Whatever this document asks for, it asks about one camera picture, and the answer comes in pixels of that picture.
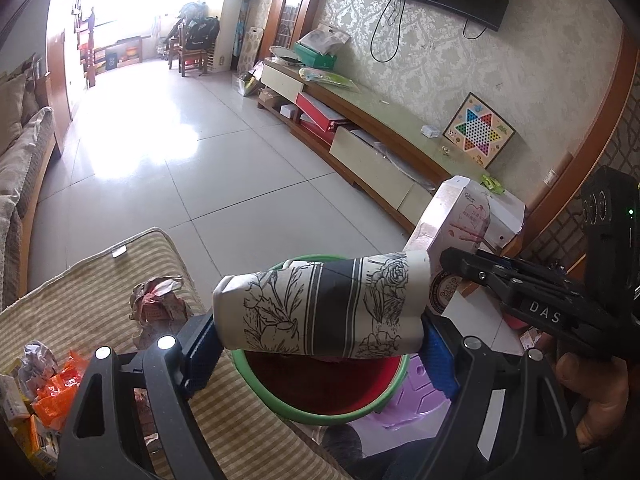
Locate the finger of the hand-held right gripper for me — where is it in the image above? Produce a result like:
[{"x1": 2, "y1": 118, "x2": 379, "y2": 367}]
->
[{"x1": 440, "y1": 247, "x2": 566, "y2": 286}]

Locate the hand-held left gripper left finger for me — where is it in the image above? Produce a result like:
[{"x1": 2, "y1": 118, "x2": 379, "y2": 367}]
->
[{"x1": 55, "y1": 312, "x2": 226, "y2": 480}]

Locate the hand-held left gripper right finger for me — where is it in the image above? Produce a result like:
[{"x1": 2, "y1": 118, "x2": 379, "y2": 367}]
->
[{"x1": 420, "y1": 316, "x2": 586, "y2": 480}]

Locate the pink paper carton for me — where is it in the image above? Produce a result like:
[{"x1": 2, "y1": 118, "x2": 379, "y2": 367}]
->
[{"x1": 402, "y1": 175, "x2": 501, "y2": 317}]

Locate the brown paper wrapper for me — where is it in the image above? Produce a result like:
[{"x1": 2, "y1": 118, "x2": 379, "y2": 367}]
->
[{"x1": 129, "y1": 272, "x2": 193, "y2": 351}]

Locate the green red plastic basin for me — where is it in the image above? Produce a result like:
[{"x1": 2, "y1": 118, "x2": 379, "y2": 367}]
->
[{"x1": 230, "y1": 255, "x2": 426, "y2": 427}]

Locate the floral print paper cup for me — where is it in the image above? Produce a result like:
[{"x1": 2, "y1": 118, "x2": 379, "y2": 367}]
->
[{"x1": 212, "y1": 252, "x2": 433, "y2": 361}]

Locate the orange plastic packet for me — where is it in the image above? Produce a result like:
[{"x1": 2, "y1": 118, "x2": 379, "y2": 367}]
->
[{"x1": 30, "y1": 350, "x2": 96, "y2": 431}]

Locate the orange yellow small box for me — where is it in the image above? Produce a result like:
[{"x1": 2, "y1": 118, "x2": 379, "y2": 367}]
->
[{"x1": 20, "y1": 415, "x2": 62, "y2": 476}]

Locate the person's right hand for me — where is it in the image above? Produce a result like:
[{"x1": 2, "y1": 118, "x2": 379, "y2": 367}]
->
[{"x1": 555, "y1": 351, "x2": 631, "y2": 448}]

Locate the purple plastic stool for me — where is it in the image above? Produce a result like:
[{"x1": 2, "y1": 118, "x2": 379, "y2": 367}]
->
[{"x1": 382, "y1": 355, "x2": 461, "y2": 431}]

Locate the white cardboard box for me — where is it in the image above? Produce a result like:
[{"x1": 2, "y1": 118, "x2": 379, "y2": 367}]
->
[{"x1": 492, "y1": 194, "x2": 527, "y2": 256}]

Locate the striped table mat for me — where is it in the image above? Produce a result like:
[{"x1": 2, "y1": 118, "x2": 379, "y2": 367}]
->
[{"x1": 0, "y1": 227, "x2": 351, "y2": 480}]

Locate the star pattern checkers board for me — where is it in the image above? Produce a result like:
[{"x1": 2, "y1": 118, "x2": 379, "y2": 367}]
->
[{"x1": 444, "y1": 92, "x2": 516, "y2": 170}]

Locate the crumpled grey paper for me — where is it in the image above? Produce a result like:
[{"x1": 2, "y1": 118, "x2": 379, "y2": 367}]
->
[{"x1": 5, "y1": 340, "x2": 58, "y2": 386}]

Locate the wooden television cabinet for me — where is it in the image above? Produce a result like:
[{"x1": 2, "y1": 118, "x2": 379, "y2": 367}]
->
[{"x1": 257, "y1": 57, "x2": 526, "y2": 233}]

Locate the torn yellow carton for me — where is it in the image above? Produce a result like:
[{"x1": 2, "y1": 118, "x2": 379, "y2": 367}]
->
[{"x1": 0, "y1": 385, "x2": 36, "y2": 423}]

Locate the red flat box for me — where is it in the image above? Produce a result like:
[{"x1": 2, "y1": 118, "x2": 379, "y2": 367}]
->
[{"x1": 295, "y1": 92, "x2": 351, "y2": 144}]

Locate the green yellow flat packet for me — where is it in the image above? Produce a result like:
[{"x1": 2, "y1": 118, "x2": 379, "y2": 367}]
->
[{"x1": 300, "y1": 67, "x2": 359, "y2": 89}]

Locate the beige striped sofa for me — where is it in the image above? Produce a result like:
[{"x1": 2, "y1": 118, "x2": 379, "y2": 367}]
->
[{"x1": 0, "y1": 55, "x2": 63, "y2": 311}]

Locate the green flat box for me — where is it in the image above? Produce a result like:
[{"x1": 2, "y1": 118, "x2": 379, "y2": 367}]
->
[{"x1": 292, "y1": 42, "x2": 338, "y2": 72}]

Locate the wooden chair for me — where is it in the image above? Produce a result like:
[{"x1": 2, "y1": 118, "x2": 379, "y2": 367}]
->
[{"x1": 167, "y1": 17, "x2": 211, "y2": 78}]

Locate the patterned leaning board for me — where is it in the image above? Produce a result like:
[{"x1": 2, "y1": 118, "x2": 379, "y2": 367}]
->
[{"x1": 235, "y1": 27, "x2": 264, "y2": 75}]

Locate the beige pillow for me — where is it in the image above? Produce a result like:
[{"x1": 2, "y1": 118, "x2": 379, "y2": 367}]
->
[{"x1": 0, "y1": 71, "x2": 30, "y2": 153}]

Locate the low wooden shelf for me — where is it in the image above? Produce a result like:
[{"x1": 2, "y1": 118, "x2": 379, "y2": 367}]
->
[{"x1": 97, "y1": 35, "x2": 146, "y2": 74}]

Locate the black backpack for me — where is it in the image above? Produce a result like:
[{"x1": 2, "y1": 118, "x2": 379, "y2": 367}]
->
[{"x1": 185, "y1": 16, "x2": 221, "y2": 51}]

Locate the black television cable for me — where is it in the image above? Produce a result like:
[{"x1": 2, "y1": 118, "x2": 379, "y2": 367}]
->
[{"x1": 370, "y1": 0, "x2": 407, "y2": 63}]

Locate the wooden door frame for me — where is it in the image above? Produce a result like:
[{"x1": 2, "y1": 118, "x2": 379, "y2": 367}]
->
[{"x1": 260, "y1": 0, "x2": 322, "y2": 61}]

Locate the wooden railing post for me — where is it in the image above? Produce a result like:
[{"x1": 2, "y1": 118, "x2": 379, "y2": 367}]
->
[{"x1": 75, "y1": 7, "x2": 99, "y2": 89}]

